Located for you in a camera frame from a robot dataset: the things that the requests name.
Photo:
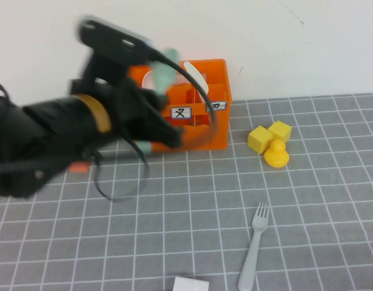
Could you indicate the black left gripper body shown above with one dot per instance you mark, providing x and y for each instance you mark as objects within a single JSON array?
[{"x": 122, "y": 100}]

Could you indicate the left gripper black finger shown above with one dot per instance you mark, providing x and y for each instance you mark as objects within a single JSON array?
[
  {"x": 157, "y": 101},
  {"x": 162, "y": 133}
]

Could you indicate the pale pink plastic spoon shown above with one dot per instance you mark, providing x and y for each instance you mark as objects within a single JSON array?
[{"x": 147, "y": 80}]

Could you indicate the mint green plastic spoon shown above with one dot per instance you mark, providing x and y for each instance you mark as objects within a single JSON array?
[{"x": 163, "y": 75}]

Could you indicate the white plastic knife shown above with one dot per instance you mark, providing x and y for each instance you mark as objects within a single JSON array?
[{"x": 194, "y": 72}]

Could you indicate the grey plastic fork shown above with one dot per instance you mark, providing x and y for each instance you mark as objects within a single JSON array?
[{"x": 254, "y": 242}]

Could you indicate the orange plastic cutlery holder crate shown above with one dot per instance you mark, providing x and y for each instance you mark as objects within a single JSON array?
[{"x": 219, "y": 127}]

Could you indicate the orange foam cube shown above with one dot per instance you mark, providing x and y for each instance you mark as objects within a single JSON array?
[{"x": 78, "y": 168}]

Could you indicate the yellow foam cube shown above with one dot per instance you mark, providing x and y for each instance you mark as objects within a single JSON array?
[
  {"x": 281, "y": 130},
  {"x": 259, "y": 139}
]

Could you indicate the grey grid tablecloth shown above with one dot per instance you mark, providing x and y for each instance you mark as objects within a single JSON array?
[{"x": 204, "y": 227}]

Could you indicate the yellow rubber duck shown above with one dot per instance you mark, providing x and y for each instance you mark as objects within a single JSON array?
[{"x": 275, "y": 156}]

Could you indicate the white paper sheet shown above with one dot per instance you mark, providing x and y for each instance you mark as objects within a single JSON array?
[{"x": 190, "y": 285}]

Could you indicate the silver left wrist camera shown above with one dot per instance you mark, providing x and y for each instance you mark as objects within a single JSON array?
[{"x": 113, "y": 42}]

